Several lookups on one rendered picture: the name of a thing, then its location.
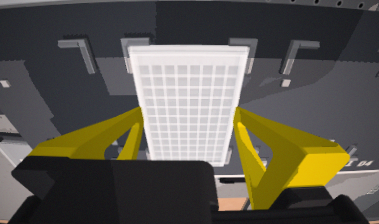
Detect black flat square pad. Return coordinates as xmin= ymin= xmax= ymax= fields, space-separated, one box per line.
xmin=219 ymin=177 xmax=246 ymax=184

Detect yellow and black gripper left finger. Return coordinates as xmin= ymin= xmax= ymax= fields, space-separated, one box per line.
xmin=26 ymin=107 xmax=144 ymax=160

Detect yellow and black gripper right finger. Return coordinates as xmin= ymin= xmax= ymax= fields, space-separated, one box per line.
xmin=233 ymin=106 xmax=350 ymax=210

